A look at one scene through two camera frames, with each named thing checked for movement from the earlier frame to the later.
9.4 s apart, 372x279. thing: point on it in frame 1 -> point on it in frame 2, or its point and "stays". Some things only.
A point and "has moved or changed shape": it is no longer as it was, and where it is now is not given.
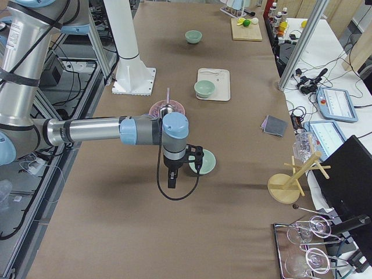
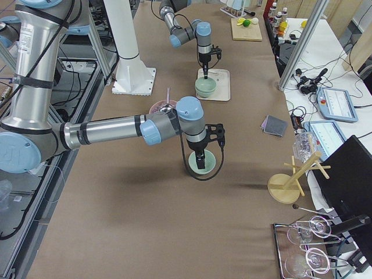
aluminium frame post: x=304 y=42 stays
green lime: x=247 y=22 stays
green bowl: x=208 y=163 stays
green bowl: x=193 y=36 has moved or changed shape
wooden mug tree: x=286 y=189 stays
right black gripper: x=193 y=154 -> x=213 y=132
